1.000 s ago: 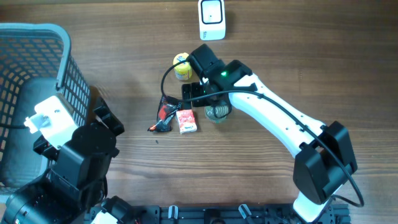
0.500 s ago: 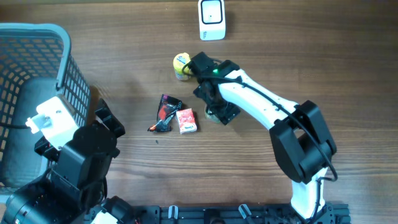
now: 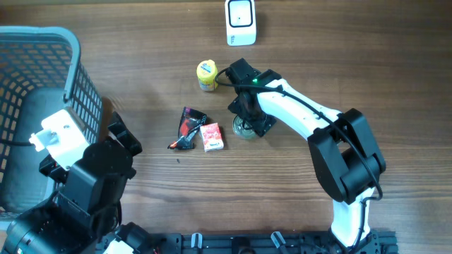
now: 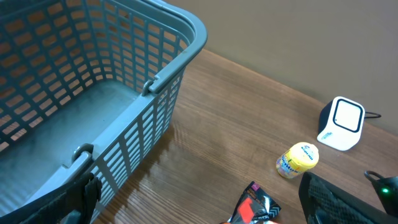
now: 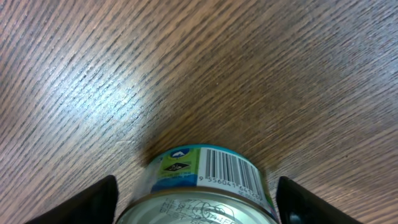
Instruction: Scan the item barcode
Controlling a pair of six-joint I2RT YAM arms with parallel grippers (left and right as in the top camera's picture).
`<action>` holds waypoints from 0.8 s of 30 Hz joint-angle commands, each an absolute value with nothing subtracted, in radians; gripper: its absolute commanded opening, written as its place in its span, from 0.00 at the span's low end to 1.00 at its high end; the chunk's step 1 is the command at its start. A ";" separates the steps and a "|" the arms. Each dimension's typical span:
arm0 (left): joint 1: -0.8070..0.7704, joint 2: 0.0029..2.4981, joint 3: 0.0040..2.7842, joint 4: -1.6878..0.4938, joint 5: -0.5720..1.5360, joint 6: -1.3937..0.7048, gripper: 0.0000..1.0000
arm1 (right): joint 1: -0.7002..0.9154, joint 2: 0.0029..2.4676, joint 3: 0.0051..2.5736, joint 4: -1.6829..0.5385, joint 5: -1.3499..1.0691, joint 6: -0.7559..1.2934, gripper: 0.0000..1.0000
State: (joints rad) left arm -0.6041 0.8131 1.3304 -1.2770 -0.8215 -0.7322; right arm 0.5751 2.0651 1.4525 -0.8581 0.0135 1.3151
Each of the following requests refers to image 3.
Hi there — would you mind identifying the black red snack packet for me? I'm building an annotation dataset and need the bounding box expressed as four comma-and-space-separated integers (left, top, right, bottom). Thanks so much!
167, 107, 207, 150

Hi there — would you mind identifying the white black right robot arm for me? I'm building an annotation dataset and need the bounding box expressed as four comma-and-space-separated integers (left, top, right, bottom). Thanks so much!
220, 59, 386, 253

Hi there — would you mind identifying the red white snack box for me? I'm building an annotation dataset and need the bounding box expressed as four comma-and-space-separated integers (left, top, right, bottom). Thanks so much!
200, 123, 224, 152

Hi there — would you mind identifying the white barcode scanner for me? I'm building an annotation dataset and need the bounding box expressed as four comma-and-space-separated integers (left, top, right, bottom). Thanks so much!
225, 0, 257, 47

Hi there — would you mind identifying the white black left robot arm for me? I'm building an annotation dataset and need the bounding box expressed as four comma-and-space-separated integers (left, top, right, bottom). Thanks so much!
1, 112, 142, 253

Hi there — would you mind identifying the grey plastic mesh basket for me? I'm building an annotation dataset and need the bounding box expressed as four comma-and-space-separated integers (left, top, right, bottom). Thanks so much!
1, 26, 103, 229

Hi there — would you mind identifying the yellow candy bottle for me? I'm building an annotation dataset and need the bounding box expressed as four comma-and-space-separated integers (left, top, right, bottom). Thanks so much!
196, 59, 218, 92

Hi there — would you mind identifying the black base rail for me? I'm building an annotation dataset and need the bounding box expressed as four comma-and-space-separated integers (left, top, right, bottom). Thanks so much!
95, 222, 400, 254

